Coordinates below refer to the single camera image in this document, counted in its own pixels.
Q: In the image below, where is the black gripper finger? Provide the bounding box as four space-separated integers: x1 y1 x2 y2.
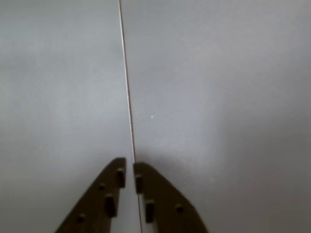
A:
54 157 127 233
133 162 210 233

